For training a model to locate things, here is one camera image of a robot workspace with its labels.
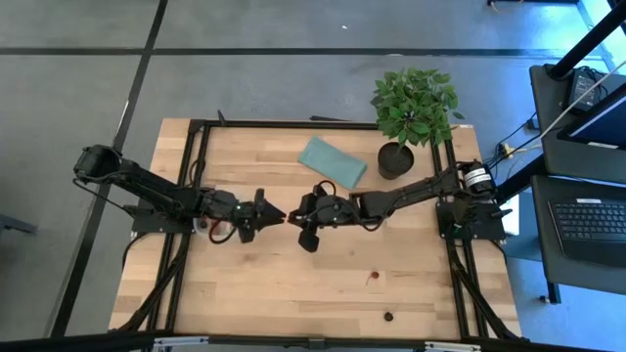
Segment looped left wrist cable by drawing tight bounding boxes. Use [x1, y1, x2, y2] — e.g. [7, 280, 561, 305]
[208, 218, 240, 244]

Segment black power adapter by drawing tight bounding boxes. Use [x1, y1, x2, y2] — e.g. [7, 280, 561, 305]
[569, 67, 605, 111]

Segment green leafy plant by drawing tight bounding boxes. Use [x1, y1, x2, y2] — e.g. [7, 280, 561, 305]
[370, 66, 466, 148]

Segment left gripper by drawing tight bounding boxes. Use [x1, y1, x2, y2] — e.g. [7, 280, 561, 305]
[228, 188, 288, 244]

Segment black laptop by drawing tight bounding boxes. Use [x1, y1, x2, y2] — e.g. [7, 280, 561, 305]
[547, 198, 626, 268]

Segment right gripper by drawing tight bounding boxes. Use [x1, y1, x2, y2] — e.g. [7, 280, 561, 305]
[288, 192, 362, 254]

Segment black diagonal pole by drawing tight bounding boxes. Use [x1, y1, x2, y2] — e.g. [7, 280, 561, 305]
[547, 0, 626, 79]

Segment black aluminium table frame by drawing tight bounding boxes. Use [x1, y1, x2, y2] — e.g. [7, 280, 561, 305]
[116, 110, 522, 343]

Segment folded teal cloth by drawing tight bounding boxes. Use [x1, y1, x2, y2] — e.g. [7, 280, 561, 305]
[297, 135, 369, 191]

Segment black crossbar silver brackets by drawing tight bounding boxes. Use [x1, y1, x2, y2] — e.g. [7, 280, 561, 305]
[0, 330, 626, 352]

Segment looped wrist cable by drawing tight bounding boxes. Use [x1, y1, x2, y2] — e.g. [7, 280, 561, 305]
[208, 218, 240, 244]
[315, 179, 338, 199]

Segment black desk with monitor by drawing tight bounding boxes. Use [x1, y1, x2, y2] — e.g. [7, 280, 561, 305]
[529, 63, 626, 185]

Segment black plant pot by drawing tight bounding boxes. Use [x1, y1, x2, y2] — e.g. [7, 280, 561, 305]
[377, 141, 416, 181]

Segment white cable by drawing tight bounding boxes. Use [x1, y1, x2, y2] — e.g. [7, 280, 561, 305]
[537, 58, 626, 141]

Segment looped right wrist cable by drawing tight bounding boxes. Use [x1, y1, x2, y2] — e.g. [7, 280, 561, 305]
[315, 179, 338, 199]

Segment black computer monitor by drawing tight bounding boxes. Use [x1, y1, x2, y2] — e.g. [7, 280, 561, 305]
[557, 82, 626, 151]

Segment floor cables with plug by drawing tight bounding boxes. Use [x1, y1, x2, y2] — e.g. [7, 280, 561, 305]
[488, 111, 539, 167]

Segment black desk with laptop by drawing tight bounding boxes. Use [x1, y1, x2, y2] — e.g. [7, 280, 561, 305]
[531, 174, 626, 304]

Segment white paper sheet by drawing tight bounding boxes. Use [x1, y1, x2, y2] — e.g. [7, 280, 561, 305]
[501, 195, 520, 236]

